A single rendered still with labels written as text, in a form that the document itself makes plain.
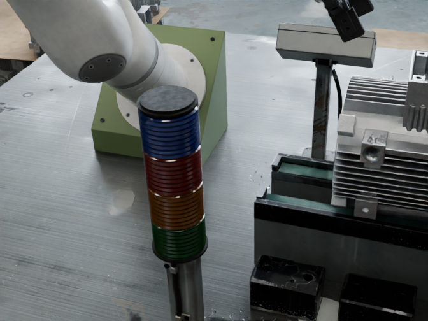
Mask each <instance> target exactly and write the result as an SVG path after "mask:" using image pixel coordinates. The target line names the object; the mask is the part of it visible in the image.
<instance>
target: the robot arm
mask: <svg viewBox="0 0 428 321"><path fill-rule="evenodd" d="M6 1H7V2H8V3H9V5H10V6H11V7H12V8H13V10H14V12H15V13H16V14H17V15H18V17H19V19H20V20H21V21H22V22H23V24H24V25H25V26H26V28H27V29H28V31H29V32H30V33H31V35H32V36H33V38H34V39H35V40H36V41H37V43H38V45H39V46H40V47H41V48H42V50H43V51H44V52H45V53H46V55H47V56H48V58H49V59H50V60H51V61H52V62H53V63H54V64H55V65H56V66H57V67H58V68H59V69H60V70H61V71H62V72H63V73H64V74H65V75H67V76H69V77H70V78H72V79H74V80H76V81H79V82H85V83H101V82H104V83H106V84H107V85H109V86H110V87H111V88H112V89H113V90H115V91H116V92H117V103H118V107H119V110H120V112H121V114H122V115H123V117H124V118H125V119H126V120H127V121H128V123H130V124H131V125H132V126H133V127H135V128H137V129H138V130H140V128H139V117H138V107H137V100H138V98H139V97H140V96H141V95H142V94H143V93H144V92H146V91H148V90H150V89H152V88H155V87H160V86H165V85H176V86H181V87H185V88H188V89H190V90H191V91H193V92H194V93H195V94H196V95H197V97H198V105H199V106H198V108H199V109H200V108H201V106H202V104H203V101H204V97H205V94H206V76H205V73H204V70H203V67H202V65H201V64H200V62H199V61H198V60H197V58H196V57H195V56H194V55H193V54H192V53H191V52H189V51H188V50H187V49H185V48H183V47H181V46H178V45H173V44H167V43H166V44H161V43H160V42H159V41H158V40H157V38H156V37H155V36H154V35H153V34H152V33H151V32H150V31H149V30H148V28H147V27H146V26H145V25H144V23H143V22H142V21H141V19H140V18H139V16H138V14H137V13H136V11H135V9H134V8H133V6H132V4H131V2H130V1H129V0H6ZM314 1H315V2H317V3H321V2H323V3H324V8H325V9H327V11H328V14H329V16H330V17H331V19H332V21H333V23H334V25H335V27H336V29H337V31H338V33H339V35H340V37H341V39H342V41H343V42H345V43H346V42H347V41H350V40H353V39H355V38H358V37H360V36H362V35H364V33H365V30H364V28H363V26H362V24H361V22H360V20H359V17H361V16H363V15H365V14H367V13H370V12H372V11H373V10H374V6H373V4H372V2H371V0H342V2H341V1H340V0H314Z"/></svg>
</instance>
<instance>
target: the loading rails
mask: <svg viewBox="0 0 428 321"><path fill-rule="evenodd" d="M333 167H334V161H330V160H322V159H315V158H310V157H302V156H298V155H290V154H285V153H277V155H276V157H275V159H274V161H273V163H272V165H271V170H272V172H271V194H270V193H268V194H267V192H268V187H266V186H261V187H260V190H259V192H258V194H257V196H256V199H255V201H254V264H256V263H257V261H258V259H259V256H260V255H261V254H263V255H268V256H272V257H278V258H282V259H287V260H292V261H295V262H300V263H306V264H312V265H316V266H322V267H325V280H331V281H334V282H340V283H344V280H345V276H346V274H348V273H355V274H359V275H364V276H370V277H373V278H377V279H382V280H389V281H393V282H398V283H404V284H408V285H414V286H416V287H417V299H421V300H424V301H428V229H427V222H421V221H416V220H409V219H405V218H397V217H390V216H386V215H377V219H376V220H373V219H369V218H362V217H355V216H354V209H355V206H350V205H347V209H341V208H334V207H332V206H331V198H332V176H333Z"/></svg>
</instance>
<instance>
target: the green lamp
mask: <svg viewBox="0 0 428 321"><path fill-rule="evenodd" d="M150 219H151V218H150ZM151 225H152V235H153V245H154V247H155V249H156V251H157V253H158V254H160V255H161V256H163V257H165V258H167V259H172V260H183V259H189V258H191V257H194V256H195V255H197V254H199V253H200V252H201V251H202V250H203V248H204V246H205V244H206V227H205V215H204V216H203V218H202V219H201V220H200V221H199V222H198V223H197V224H196V225H193V226H192V227H189V228H186V229H179V230H170V229H164V228H161V227H159V226H158V225H156V224H154V223H153V222H152V219H151Z"/></svg>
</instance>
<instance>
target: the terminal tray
mask: <svg viewBox="0 0 428 321"><path fill-rule="evenodd" d="M418 73H419V75H418ZM425 73H426V76H425ZM402 127H406V130H407V131H411V130H412V129H416V130H417V132H422V129H423V130H426V132H427V134H428V51H425V50H413V54H412V58H411V67H410V75H409V79H408V87H407V92H406V100H405V105H404V117H403V124H402Z"/></svg>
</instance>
